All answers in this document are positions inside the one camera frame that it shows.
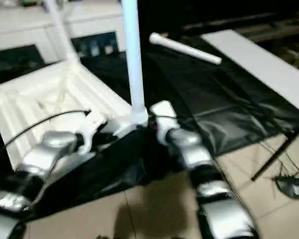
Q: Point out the white plastic table leg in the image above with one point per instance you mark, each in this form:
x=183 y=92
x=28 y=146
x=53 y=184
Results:
x=187 y=48
x=61 y=32
x=133 y=49

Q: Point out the white plastic table top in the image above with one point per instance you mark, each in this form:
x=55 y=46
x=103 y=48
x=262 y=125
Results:
x=40 y=94

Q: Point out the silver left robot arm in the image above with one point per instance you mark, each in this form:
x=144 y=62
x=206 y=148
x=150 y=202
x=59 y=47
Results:
x=44 y=154

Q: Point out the black work mat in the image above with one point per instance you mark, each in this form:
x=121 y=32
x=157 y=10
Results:
x=214 y=94

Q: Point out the small white cup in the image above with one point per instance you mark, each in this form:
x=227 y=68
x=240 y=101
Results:
x=108 y=47

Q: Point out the tall white bottle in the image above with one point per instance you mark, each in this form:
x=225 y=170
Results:
x=94 y=48

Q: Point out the white sideboard cabinet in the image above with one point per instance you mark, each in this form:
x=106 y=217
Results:
x=20 y=27

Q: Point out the black router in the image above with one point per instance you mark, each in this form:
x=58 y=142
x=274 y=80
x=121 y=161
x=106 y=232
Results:
x=294 y=186

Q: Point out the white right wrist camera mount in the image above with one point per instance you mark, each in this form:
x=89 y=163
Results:
x=164 y=112

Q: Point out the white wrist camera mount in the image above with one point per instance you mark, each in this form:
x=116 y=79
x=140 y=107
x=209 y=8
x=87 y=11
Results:
x=164 y=112
x=89 y=134

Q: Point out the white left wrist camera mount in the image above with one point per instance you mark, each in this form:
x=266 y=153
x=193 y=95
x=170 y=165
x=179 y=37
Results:
x=89 y=134

